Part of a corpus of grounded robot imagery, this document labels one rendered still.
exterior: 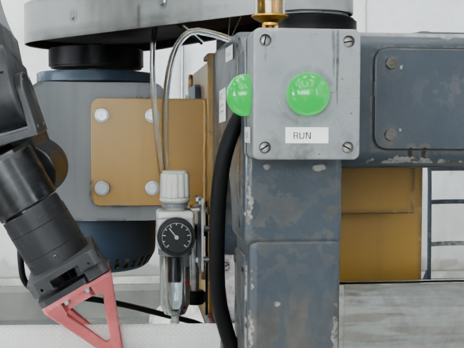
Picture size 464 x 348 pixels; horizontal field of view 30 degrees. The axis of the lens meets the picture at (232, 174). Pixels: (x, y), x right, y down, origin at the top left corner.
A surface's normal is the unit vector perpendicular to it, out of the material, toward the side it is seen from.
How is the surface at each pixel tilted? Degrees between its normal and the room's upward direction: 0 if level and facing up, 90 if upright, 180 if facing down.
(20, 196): 90
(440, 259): 90
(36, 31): 90
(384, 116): 90
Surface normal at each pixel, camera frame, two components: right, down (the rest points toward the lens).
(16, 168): 0.43, -0.11
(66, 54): -0.49, 0.04
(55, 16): -0.70, 0.04
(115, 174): 0.12, 0.05
